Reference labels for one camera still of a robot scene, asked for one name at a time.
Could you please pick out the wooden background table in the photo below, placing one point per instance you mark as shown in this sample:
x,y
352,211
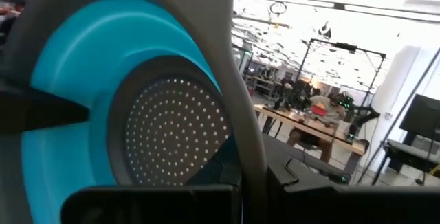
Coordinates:
x,y
306,125

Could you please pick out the black background camera frame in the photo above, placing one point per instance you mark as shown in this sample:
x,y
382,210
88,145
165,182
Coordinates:
x,y
345,46

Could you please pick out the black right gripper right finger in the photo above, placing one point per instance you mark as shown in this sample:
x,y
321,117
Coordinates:
x,y
343,203

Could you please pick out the black monitor on stand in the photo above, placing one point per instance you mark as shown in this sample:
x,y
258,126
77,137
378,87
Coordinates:
x,y
421,117

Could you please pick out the black background robot arm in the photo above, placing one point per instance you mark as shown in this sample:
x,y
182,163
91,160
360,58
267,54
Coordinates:
x,y
364,114
292,97

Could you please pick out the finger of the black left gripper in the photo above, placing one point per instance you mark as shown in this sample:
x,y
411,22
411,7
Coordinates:
x,y
31,110

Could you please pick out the person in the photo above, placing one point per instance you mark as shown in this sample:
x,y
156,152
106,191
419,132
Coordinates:
x,y
335,114

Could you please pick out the blue grey collapsible colander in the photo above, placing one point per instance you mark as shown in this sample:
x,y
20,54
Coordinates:
x,y
86,62

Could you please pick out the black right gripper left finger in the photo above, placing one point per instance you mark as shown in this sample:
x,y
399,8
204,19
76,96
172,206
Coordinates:
x,y
154,205

